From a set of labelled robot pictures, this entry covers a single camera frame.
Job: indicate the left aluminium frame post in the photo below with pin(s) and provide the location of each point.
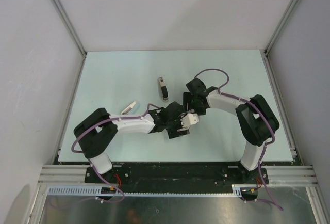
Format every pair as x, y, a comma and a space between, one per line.
59, 7

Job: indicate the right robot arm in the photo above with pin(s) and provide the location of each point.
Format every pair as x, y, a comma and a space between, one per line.
257, 121

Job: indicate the aluminium frame post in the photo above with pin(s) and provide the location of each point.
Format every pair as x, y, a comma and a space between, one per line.
59, 7
289, 11

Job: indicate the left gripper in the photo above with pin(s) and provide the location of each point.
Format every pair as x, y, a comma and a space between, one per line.
172, 132

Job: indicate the right aluminium rail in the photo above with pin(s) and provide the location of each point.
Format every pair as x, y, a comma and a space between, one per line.
291, 176

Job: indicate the slotted cable duct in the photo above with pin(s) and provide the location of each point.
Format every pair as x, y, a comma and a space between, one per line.
107, 191

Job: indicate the light blue white stapler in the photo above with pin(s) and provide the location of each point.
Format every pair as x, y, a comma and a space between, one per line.
131, 108

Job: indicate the aluminium rail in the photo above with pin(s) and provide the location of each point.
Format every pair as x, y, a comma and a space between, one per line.
62, 174
291, 176

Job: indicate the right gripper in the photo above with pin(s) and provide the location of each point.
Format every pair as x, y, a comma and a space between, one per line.
187, 97

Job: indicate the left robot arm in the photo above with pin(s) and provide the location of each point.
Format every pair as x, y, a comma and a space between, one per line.
94, 134

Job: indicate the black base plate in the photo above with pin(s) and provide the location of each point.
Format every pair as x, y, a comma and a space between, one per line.
176, 177

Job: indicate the left aluminium rail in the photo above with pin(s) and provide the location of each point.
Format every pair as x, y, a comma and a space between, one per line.
62, 174

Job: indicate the beige black stapler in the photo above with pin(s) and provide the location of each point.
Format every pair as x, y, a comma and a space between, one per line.
163, 90

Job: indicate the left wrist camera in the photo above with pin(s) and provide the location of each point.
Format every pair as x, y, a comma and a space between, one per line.
189, 119

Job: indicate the right aluminium frame post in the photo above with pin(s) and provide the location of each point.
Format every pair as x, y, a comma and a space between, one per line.
289, 11

